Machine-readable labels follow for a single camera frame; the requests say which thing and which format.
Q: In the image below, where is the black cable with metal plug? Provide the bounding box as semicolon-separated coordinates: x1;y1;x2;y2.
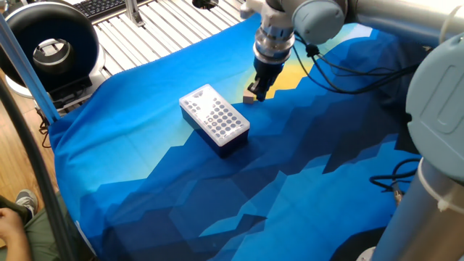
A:
369;157;422;204

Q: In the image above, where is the black computer keyboard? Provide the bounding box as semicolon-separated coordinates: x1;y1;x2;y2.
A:
72;0;146;21

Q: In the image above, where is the black gripper cable bundle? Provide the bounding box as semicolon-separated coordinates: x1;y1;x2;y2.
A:
291;31;422;96

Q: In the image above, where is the green trousers leg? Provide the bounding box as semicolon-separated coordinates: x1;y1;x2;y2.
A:
0;194;99;261

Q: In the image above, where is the blue tube rack white top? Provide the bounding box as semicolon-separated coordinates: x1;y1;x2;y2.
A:
178;83;252;159

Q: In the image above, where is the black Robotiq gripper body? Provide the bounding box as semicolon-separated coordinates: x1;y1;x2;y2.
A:
252;56;291;85

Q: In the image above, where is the thin black wire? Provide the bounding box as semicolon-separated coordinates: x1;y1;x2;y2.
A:
36;107;52;149

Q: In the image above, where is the white printed wrist mount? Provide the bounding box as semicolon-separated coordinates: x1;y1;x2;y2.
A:
239;0;291;37

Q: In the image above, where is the blue mountain print cloth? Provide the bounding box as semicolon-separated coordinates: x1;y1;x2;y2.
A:
49;12;432;261

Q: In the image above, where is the silver metal bracket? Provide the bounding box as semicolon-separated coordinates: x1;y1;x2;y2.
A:
124;0;146;28

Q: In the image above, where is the person's left hand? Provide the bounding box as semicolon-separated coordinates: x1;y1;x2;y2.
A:
0;207;27;240

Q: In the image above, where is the black round ring lamp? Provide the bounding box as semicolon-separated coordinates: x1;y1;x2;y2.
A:
0;1;107;109

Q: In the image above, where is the blue aluminium frame post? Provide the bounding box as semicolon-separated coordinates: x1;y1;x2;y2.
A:
0;12;61;126

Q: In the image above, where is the person's left forearm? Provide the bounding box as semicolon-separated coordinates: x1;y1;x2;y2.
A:
7;233;34;261

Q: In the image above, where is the grey sneaker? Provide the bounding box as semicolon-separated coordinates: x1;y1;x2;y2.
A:
14;188;39;218

